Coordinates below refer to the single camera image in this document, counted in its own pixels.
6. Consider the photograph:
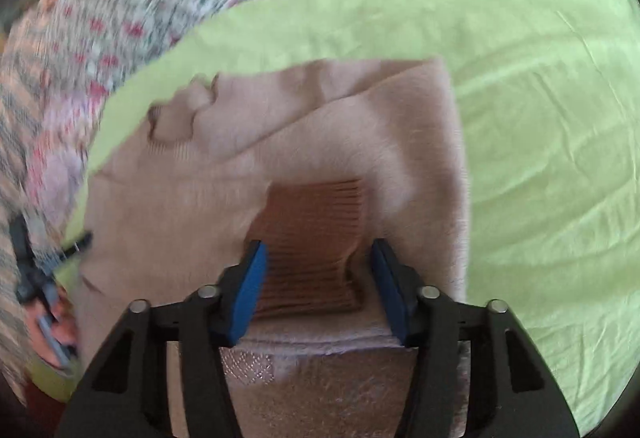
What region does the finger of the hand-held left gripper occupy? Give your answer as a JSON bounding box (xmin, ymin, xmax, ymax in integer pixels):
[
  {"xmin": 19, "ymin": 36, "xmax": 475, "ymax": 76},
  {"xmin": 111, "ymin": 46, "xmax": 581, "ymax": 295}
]
[{"xmin": 60, "ymin": 230, "xmax": 95, "ymax": 261}]

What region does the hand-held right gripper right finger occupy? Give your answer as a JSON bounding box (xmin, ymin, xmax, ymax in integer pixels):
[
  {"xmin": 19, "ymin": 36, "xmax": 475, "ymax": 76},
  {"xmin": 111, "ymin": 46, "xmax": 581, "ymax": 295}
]
[{"xmin": 369, "ymin": 238, "xmax": 583, "ymax": 438}]

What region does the person's left hand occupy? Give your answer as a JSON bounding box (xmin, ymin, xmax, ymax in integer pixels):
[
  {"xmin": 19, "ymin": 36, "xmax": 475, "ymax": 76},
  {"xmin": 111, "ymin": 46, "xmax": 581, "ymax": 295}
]
[{"xmin": 27, "ymin": 289, "xmax": 80, "ymax": 369}]

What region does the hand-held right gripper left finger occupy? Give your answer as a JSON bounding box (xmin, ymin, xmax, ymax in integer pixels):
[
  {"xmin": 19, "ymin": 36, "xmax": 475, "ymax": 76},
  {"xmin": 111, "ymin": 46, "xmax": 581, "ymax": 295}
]
[{"xmin": 55, "ymin": 239, "xmax": 268, "ymax": 438}]

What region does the beige knit sweater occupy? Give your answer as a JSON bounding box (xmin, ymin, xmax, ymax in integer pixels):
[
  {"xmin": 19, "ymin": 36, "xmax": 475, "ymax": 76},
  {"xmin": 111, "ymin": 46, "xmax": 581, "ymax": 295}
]
[{"xmin": 75, "ymin": 57, "xmax": 473, "ymax": 438}]

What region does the plaid pillow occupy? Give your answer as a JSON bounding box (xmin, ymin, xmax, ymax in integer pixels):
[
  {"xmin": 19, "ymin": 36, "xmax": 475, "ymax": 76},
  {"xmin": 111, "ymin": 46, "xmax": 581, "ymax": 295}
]
[{"xmin": 0, "ymin": 13, "xmax": 56, "ymax": 399}]

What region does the light green bed sheet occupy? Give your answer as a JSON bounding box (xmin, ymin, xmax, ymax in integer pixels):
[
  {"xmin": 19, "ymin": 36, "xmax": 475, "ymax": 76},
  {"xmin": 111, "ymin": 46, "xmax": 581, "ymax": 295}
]
[{"xmin": 27, "ymin": 0, "xmax": 640, "ymax": 429}]

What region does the large-flower print pillow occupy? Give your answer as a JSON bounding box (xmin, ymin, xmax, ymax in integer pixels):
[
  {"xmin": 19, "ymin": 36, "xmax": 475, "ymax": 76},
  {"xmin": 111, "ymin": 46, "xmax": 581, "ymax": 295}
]
[{"xmin": 27, "ymin": 123, "xmax": 91, "ymax": 234}]

